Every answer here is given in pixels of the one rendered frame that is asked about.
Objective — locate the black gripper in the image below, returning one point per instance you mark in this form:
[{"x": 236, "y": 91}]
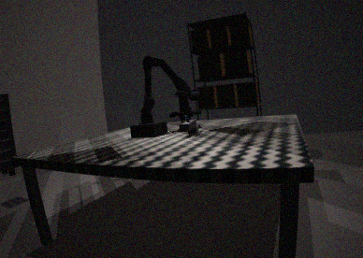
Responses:
[{"x": 184, "y": 107}]

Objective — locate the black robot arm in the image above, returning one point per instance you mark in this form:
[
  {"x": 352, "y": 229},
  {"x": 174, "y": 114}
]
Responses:
[{"x": 181, "y": 85}]

